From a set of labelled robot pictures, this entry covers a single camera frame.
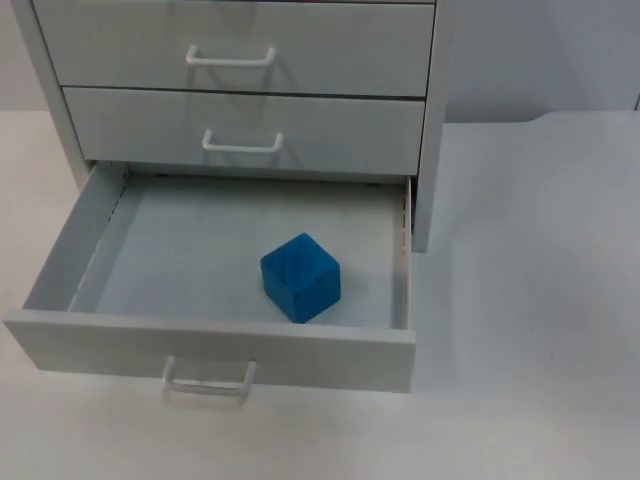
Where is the blue cube block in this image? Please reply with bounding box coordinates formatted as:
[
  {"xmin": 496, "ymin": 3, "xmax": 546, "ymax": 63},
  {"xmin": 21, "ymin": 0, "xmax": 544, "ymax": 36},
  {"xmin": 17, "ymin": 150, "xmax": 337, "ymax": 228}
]
[{"xmin": 260, "ymin": 231, "xmax": 342, "ymax": 325}]

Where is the grey drawer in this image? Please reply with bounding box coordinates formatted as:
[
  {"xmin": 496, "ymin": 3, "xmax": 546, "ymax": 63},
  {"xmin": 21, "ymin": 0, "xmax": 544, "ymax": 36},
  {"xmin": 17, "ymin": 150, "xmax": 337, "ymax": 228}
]
[{"xmin": 2, "ymin": 162, "xmax": 419, "ymax": 409}]

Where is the small grey chest of drawers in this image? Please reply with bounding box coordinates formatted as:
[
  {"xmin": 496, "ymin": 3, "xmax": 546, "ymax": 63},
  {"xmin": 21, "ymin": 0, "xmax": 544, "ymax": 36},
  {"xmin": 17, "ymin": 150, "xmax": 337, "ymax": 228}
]
[{"xmin": 9, "ymin": 0, "xmax": 454, "ymax": 254}]

